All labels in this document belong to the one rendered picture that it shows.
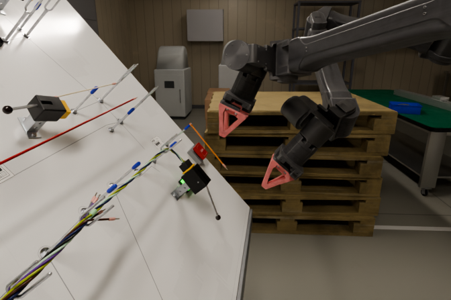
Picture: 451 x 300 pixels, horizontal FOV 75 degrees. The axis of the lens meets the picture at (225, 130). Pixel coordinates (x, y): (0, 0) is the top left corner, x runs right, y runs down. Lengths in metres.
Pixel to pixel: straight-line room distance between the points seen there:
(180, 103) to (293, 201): 3.91
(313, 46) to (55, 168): 0.50
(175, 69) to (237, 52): 5.25
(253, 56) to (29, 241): 0.46
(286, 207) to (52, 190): 2.00
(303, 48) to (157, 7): 6.48
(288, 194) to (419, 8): 2.04
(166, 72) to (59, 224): 5.36
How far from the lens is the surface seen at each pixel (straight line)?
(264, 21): 6.75
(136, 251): 0.61
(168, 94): 5.87
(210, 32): 6.46
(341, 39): 0.50
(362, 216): 2.59
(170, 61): 5.89
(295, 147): 0.67
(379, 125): 2.35
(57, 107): 0.59
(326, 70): 0.82
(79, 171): 0.63
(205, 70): 6.78
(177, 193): 0.78
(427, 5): 0.42
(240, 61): 0.58
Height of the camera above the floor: 1.44
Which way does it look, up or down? 16 degrees down
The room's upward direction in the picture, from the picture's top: straight up
